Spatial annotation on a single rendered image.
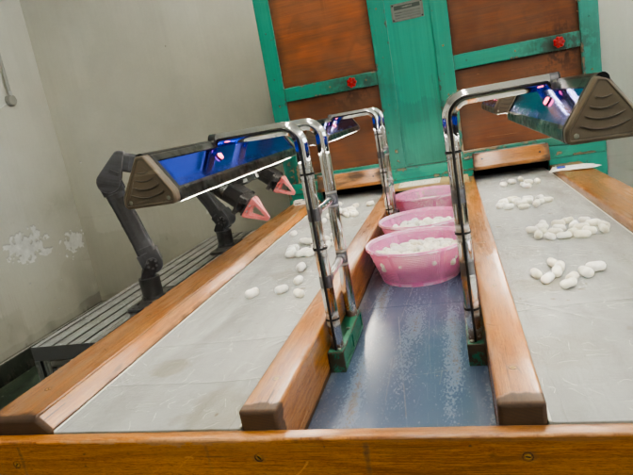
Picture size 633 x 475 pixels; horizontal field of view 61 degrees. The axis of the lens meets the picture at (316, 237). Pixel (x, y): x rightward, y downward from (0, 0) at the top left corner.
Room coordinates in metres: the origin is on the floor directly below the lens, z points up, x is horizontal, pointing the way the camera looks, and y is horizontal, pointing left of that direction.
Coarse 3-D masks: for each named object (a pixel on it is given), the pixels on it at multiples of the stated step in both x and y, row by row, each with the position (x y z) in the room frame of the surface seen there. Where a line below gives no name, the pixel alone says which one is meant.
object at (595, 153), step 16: (560, 144) 2.20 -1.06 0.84; (576, 144) 2.17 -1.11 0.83; (592, 144) 2.16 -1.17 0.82; (464, 160) 2.29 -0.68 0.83; (560, 160) 2.19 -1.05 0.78; (576, 160) 2.18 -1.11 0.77; (592, 160) 2.16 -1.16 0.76; (400, 176) 2.37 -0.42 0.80; (416, 176) 2.35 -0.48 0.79; (432, 176) 2.33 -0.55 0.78; (480, 176) 2.38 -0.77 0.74; (496, 176) 2.30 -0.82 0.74; (320, 192) 2.47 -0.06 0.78; (352, 192) 2.58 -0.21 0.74; (368, 192) 2.50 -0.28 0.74; (448, 192) 2.32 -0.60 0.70
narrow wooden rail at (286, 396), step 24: (384, 216) 1.82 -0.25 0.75; (360, 240) 1.47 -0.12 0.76; (360, 264) 1.29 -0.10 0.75; (336, 288) 1.08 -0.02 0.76; (360, 288) 1.24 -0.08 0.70; (312, 312) 0.96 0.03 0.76; (288, 336) 0.87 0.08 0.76; (312, 336) 0.85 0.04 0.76; (288, 360) 0.77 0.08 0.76; (312, 360) 0.80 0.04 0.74; (264, 384) 0.71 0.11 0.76; (288, 384) 0.70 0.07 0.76; (312, 384) 0.78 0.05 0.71; (264, 408) 0.64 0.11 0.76; (288, 408) 0.67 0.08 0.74; (312, 408) 0.76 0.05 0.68
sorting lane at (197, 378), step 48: (288, 240) 1.75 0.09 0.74; (240, 288) 1.29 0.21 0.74; (288, 288) 1.22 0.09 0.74; (192, 336) 1.02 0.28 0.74; (240, 336) 0.97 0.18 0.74; (144, 384) 0.84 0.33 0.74; (192, 384) 0.80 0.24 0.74; (240, 384) 0.77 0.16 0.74; (96, 432) 0.71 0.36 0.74; (144, 432) 0.68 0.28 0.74
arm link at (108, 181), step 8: (120, 152) 1.54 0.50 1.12; (112, 160) 1.53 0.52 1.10; (120, 160) 1.54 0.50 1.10; (128, 160) 1.55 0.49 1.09; (104, 168) 1.52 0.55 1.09; (112, 168) 1.53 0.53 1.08; (120, 168) 1.53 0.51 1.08; (128, 168) 1.55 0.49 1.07; (104, 176) 1.52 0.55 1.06; (112, 176) 1.53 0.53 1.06; (120, 176) 1.53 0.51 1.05; (96, 184) 1.52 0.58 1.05; (104, 184) 1.52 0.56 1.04; (112, 184) 1.53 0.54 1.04; (120, 184) 1.54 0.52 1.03; (112, 192) 1.53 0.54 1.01
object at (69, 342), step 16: (208, 240) 2.39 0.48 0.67; (192, 256) 2.10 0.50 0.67; (208, 256) 2.05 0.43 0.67; (160, 272) 1.93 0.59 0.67; (176, 272) 1.88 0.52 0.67; (192, 272) 1.84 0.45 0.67; (128, 288) 1.77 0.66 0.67; (112, 304) 1.61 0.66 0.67; (128, 304) 1.58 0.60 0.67; (80, 320) 1.51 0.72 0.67; (96, 320) 1.47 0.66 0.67; (112, 320) 1.44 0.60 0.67; (48, 336) 1.40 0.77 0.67; (64, 336) 1.38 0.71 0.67; (80, 336) 1.35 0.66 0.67; (96, 336) 1.33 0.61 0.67; (32, 352) 1.34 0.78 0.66; (48, 352) 1.33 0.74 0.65; (64, 352) 1.31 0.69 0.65; (80, 352) 1.30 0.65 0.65
